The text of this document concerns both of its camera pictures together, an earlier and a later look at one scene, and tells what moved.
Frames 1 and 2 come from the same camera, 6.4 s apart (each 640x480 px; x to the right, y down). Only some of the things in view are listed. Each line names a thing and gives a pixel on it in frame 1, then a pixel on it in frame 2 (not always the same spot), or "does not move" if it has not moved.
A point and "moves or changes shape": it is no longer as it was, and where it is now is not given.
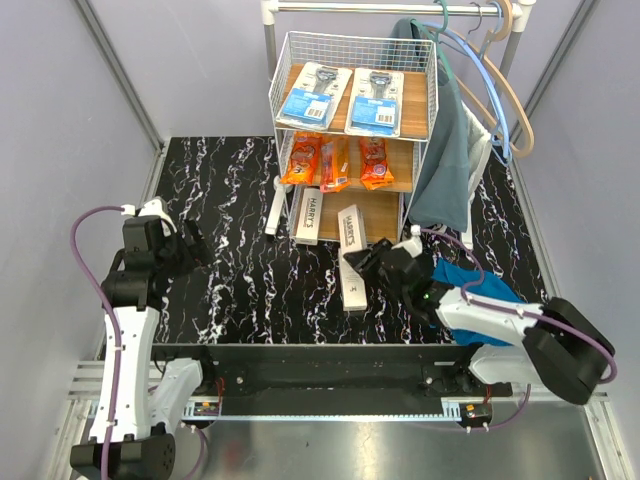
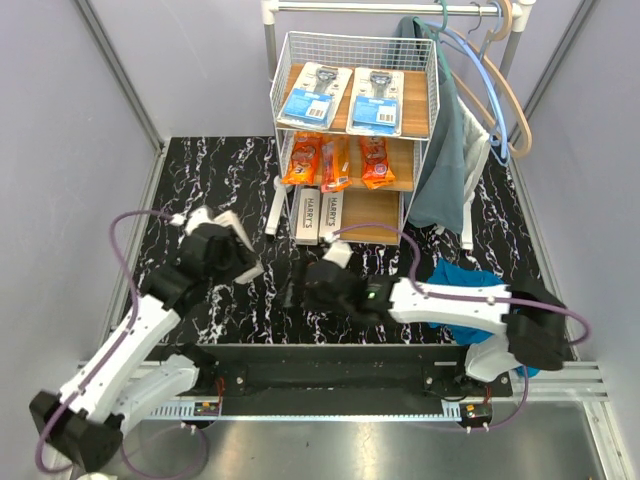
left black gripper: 200,249 -> 241,256
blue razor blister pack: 375,106 does not move
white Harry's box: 352,230 -> 331,213
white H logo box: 352,285 moves or changes shape
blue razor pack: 312,99 does not move
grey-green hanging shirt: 440,198 does not move
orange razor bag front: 334,163 does not move
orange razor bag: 374,171 does not move
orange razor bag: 303,165 does not move
